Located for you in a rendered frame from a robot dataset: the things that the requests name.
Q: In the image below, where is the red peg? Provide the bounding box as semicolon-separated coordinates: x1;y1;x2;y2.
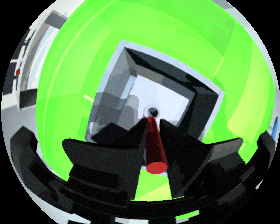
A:
145;116;167;174

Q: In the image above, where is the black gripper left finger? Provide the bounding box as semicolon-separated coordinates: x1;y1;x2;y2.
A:
61;117;147;201

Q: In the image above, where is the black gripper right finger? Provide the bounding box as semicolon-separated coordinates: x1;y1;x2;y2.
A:
159;118;244;199

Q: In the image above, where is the white plate with hole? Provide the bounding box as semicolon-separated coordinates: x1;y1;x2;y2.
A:
117;74;189;131

